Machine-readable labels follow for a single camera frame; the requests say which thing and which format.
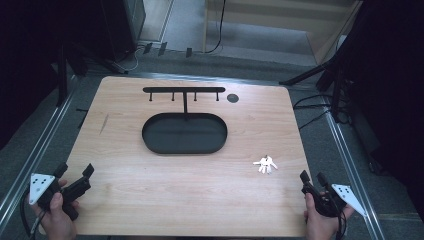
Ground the black floor cable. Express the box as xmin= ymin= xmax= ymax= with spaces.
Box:
xmin=298 ymin=109 xmax=333 ymax=131
xmin=292 ymin=94 xmax=334 ymax=110

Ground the white bunch of keys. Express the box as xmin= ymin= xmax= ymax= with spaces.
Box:
xmin=252 ymin=154 xmax=279 ymax=175

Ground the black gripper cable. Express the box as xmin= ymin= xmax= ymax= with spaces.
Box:
xmin=334 ymin=204 xmax=348 ymax=240
xmin=19 ymin=188 xmax=47 ymax=240

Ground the person's right hand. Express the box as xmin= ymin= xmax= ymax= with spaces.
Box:
xmin=303 ymin=192 xmax=356 ymax=240

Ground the beige wooden furniture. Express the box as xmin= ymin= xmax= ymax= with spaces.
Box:
xmin=202 ymin=0 xmax=364 ymax=66

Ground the white floor cable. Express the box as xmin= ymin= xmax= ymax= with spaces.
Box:
xmin=123 ymin=46 xmax=145 ymax=73

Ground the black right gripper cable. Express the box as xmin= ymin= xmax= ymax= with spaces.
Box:
xmin=334 ymin=204 xmax=348 ymax=240

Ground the black metal stand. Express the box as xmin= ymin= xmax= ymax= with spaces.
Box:
xmin=49 ymin=39 xmax=129 ymax=108
xmin=279 ymin=54 xmax=354 ymax=124

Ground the black key rack with tray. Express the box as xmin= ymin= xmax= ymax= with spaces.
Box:
xmin=141 ymin=86 xmax=229 ymax=155

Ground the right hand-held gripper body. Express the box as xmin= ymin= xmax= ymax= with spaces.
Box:
xmin=301 ymin=183 xmax=368 ymax=219

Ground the metal floor rail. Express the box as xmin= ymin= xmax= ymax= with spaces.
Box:
xmin=322 ymin=96 xmax=388 ymax=240
xmin=0 ymin=74 xmax=81 ymax=231

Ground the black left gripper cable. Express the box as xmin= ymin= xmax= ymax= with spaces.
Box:
xmin=19 ymin=188 xmax=47 ymax=240

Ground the person's left hand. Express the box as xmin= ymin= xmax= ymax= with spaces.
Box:
xmin=31 ymin=179 xmax=81 ymax=240

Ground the black hanging cable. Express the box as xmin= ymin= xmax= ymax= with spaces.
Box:
xmin=203 ymin=0 xmax=228 ymax=55

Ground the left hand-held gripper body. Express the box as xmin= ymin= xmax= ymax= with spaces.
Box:
xmin=28 ymin=172 xmax=93 ymax=222

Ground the black cabinet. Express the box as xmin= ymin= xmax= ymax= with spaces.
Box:
xmin=99 ymin=0 xmax=147 ymax=63

